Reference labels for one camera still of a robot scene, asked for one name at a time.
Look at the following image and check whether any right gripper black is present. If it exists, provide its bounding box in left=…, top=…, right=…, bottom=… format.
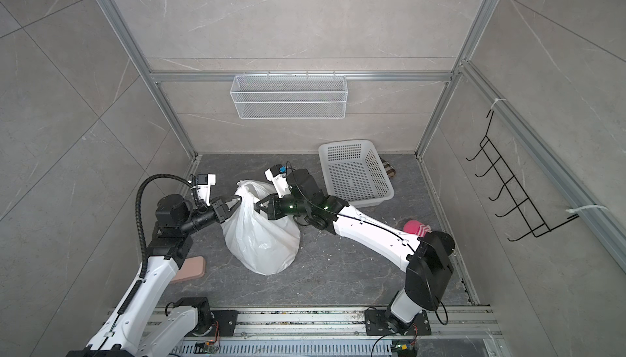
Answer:
left=260, top=191, right=315, bottom=221

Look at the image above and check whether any white plastic bag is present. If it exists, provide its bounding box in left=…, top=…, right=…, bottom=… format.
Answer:
left=221, top=180, right=301, bottom=275

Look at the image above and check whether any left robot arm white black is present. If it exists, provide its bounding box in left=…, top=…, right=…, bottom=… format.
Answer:
left=68, top=194, right=241, bottom=356

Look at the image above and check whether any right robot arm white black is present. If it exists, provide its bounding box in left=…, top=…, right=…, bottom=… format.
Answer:
left=254, top=165, right=456, bottom=334

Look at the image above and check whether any pink rectangular block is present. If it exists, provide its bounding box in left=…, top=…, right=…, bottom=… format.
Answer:
left=171, top=256, right=206, bottom=284

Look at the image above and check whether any white perforated plastic tray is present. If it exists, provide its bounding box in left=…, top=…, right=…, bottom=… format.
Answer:
left=318, top=140, right=395, bottom=208

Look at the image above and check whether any brown striped small object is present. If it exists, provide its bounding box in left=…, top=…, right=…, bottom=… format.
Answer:
left=381, top=159, right=396, bottom=178

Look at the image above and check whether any pink striped doll black hair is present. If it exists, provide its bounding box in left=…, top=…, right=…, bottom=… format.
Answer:
left=403, top=220, right=432, bottom=237

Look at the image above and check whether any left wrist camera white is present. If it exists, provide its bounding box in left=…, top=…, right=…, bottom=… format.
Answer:
left=189, top=174, right=216, bottom=207

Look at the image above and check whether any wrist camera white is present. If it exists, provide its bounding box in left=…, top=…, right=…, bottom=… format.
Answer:
left=265, top=165, right=291, bottom=198
left=189, top=174, right=216, bottom=207

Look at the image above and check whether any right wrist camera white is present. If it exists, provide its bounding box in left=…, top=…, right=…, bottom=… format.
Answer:
left=265, top=165, right=291, bottom=198

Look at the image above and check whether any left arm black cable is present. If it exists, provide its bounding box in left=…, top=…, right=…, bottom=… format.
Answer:
left=134, top=173, right=194, bottom=275

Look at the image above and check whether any white wire mesh wall basket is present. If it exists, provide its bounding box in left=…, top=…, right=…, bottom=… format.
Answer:
left=230, top=74, right=349, bottom=120

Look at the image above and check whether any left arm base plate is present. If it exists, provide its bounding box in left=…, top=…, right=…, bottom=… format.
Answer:
left=188, top=310, right=239, bottom=337

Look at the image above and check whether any aluminium mounting rail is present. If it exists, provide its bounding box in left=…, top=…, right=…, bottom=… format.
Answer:
left=170, top=306, right=512, bottom=356

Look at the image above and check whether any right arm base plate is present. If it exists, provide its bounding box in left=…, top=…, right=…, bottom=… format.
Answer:
left=364, top=306, right=432, bottom=336

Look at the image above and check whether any black wire hook rack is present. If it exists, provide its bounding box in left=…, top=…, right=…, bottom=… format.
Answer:
left=465, top=110, right=580, bottom=243

